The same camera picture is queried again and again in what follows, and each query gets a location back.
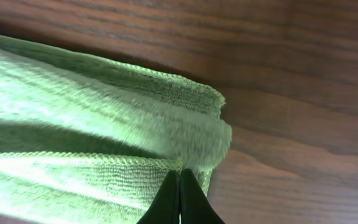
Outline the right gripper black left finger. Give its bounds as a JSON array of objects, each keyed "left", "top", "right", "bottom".
[{"left": 137, "top": 170, "right": 180, "bottom": 224}]

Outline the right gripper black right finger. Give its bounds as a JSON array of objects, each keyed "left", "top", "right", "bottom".
[{"left": 180, "top": 169, "right": 224, "bottom": 224}]

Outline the green microfiber cloth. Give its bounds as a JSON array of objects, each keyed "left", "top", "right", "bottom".
[{"left": 0, "top": 35, "right": 232, "bottom": 223}]

